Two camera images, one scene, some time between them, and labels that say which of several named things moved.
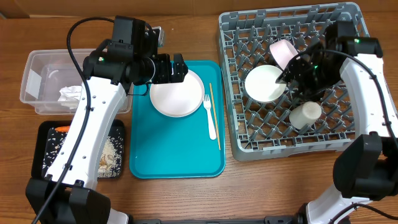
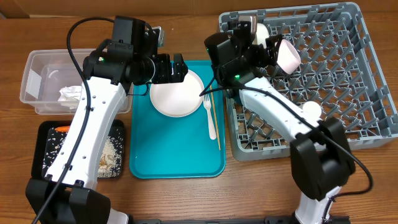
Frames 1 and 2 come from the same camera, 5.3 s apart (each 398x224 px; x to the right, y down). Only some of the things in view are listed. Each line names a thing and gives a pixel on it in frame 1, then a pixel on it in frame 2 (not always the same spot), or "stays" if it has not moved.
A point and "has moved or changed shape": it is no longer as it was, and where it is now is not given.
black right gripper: (296, 74) to (263, 53)
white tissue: (70, 96) stays
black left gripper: (180, 70) stays
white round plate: (178, 99) stays
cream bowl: (261, 86) has moved or changed shape
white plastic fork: (212, 130) stays
